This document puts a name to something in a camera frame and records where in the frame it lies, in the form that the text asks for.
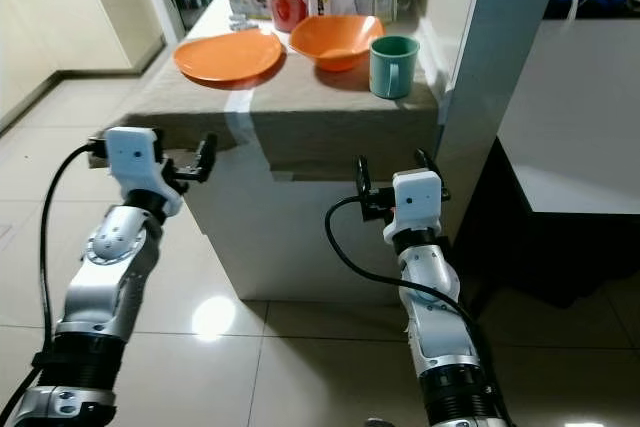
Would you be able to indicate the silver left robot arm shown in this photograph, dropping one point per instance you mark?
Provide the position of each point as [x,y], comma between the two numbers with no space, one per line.
[108,282]

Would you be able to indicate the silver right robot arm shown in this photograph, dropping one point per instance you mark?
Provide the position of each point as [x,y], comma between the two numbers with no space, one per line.
[435,317]

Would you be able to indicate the brown tablecloth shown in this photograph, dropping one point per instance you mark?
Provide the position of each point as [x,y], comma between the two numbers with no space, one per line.
[340,117]

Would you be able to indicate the green mug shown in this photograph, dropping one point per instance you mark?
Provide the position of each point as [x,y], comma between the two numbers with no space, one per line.
[393,72]

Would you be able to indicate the orange plate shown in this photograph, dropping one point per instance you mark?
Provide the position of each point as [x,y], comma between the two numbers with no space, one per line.
[228,57]

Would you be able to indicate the grey blue pillar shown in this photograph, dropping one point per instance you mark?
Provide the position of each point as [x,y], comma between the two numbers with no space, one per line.
[485,77]

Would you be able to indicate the small silver object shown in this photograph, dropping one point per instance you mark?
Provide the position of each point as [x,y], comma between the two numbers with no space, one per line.
[241,22]

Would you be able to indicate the orange bowl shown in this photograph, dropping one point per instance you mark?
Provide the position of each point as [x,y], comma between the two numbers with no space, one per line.
[336,42]

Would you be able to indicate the white cabinet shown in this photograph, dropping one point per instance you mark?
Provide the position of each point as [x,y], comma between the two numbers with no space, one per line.
[570,117]

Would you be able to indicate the red cup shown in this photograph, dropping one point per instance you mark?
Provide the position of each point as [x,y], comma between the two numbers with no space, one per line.
[285,9]

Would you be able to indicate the cream kitchen cabinets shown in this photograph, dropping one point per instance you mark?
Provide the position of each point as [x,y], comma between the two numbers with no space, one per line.
[60,17]

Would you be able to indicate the grey robot foot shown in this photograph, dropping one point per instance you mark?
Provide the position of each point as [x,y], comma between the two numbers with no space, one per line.
[380,423]

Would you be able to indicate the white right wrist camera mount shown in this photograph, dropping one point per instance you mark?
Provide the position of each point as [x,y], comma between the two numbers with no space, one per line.
[415,202]

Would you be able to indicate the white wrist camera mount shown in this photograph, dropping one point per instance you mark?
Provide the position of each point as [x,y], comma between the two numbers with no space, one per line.
[415,202]
[135,157]

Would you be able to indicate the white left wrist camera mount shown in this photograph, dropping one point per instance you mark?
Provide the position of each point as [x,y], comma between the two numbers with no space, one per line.
[135,157]

